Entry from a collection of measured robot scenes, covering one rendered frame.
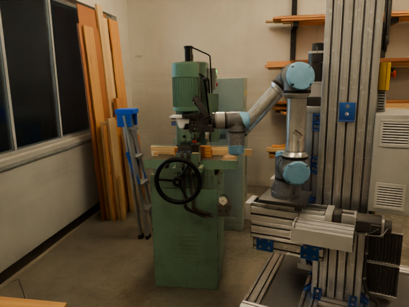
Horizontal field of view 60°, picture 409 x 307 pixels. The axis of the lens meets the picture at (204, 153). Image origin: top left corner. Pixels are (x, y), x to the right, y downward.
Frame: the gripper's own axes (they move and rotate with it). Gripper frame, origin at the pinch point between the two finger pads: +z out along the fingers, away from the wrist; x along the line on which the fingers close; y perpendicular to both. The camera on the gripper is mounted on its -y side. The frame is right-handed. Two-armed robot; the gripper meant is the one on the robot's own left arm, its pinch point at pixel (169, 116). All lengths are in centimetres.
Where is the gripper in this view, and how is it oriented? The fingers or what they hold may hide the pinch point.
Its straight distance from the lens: 159.7
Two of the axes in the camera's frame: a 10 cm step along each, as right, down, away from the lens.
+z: -10.0, 0.2, -0.1
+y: 0.2, 10.0, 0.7
